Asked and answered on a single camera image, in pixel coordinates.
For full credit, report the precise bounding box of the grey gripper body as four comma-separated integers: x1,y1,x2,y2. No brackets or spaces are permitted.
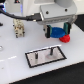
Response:
40,4,77,25

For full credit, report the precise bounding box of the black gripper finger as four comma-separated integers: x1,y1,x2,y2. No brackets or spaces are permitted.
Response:
45,25,51,38
64,23,71,35

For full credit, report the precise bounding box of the blue gear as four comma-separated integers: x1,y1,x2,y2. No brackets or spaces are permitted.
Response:
51,27,65,38

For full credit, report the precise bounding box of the red gear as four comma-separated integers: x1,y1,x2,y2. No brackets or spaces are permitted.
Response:
59,35,70,43

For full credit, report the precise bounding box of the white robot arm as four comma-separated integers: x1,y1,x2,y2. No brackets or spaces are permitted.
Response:
21,0,84,38

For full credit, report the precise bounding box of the beige connector block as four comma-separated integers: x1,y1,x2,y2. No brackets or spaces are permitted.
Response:
13,19,25,37

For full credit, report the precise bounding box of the peg base plate black-bordered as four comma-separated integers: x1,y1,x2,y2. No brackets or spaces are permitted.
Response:
26,46,66,68

